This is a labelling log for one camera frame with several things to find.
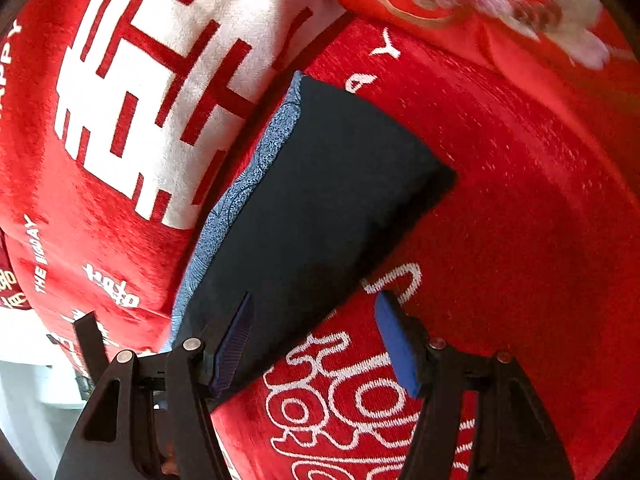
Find black pants with blue trim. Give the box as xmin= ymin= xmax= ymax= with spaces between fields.
xmin=170 ymin=74 xmax=456 ymax=403

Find red quilt with white characters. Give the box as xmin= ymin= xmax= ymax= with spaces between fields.
xmin=1 ymin=0 xmax=639 ymax=479

